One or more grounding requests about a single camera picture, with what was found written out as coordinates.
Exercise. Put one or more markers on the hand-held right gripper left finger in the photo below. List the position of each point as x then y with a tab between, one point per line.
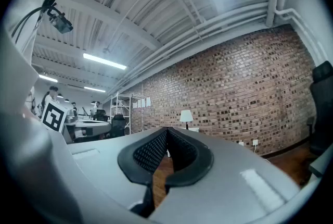
104	163

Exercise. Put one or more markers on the row of white ceiling pipes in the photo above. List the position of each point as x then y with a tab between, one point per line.
208	27

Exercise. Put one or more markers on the thin white wall pipe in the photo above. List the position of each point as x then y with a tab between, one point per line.
294	13

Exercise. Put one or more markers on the ceiling light tube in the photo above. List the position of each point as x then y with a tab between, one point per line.
104	61
48	78
94	89

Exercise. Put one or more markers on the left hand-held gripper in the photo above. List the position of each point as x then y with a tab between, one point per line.
53	116

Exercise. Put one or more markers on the grey chest-mounted camera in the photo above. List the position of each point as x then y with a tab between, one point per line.
62	23

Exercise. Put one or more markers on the grey partition desk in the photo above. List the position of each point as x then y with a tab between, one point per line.
322	163

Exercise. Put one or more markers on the white table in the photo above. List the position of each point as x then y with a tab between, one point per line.
192	129

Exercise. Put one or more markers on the pale grey desk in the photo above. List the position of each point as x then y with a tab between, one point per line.
86	130

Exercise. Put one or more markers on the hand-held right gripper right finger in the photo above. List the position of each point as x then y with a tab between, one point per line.
234	181

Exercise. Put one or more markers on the white metal shelf rack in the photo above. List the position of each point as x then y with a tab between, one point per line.
129	118

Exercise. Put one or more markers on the black office chair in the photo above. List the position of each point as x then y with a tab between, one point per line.
117	125
322	103
101	114

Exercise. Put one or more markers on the white shade table lamp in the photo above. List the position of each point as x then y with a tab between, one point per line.
186	116

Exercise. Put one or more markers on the round ceiling sensor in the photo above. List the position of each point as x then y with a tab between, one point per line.
105	50

